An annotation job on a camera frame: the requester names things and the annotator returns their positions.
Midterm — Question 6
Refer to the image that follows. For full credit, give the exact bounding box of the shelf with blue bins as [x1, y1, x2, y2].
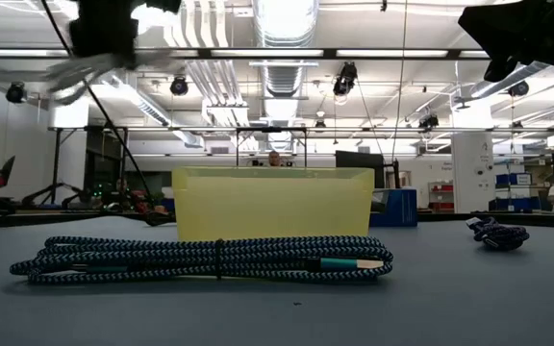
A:
[488, 171, 534, 213]

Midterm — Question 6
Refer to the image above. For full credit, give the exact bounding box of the black horizontal crossbeam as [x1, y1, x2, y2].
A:
[0, 46, 493, 61]

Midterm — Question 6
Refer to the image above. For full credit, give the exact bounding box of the blue cardboard box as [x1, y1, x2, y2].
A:
[368, 187, 418, 228]

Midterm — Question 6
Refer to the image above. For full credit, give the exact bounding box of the shelf with red bins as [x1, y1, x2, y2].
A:
[428, 181, 455, 213]

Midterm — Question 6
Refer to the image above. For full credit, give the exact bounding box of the black ceiling spotlight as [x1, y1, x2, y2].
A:
[507, 80, 531, 98]
[6, 81, 27, 105]
[332, 61, 359, 97]
[169, 75, 190, 97]
[418, 113, 441, 131]

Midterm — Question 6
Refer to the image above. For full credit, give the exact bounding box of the silver ventilation duct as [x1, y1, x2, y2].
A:
[252, 0, 319, 155]

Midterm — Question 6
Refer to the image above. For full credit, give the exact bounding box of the black metal frame stand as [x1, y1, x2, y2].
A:
[47, 125, 130, 206]

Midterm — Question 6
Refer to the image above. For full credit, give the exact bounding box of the thin black cable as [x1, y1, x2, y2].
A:
[40, 0, 175, 227]

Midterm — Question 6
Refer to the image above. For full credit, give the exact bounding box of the yellow translucent plastic bin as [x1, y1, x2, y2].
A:
[171, 165, 376, 242]

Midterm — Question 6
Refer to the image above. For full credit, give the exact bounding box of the blue-grey table mat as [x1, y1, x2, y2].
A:
[0, 214, 554, 346]

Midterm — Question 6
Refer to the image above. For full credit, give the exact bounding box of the dark blue braided cable coil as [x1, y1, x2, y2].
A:
[466, 216, 531, 252]

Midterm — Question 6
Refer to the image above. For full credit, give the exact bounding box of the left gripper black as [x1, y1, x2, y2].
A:
[67, 0, 182, 68]

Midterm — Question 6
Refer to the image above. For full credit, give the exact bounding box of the braided cable with teal connector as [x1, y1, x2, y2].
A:
[9, 235, 394, 285]

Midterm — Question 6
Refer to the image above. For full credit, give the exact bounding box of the white building column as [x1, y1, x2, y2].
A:
[451, 132, 495, 214]

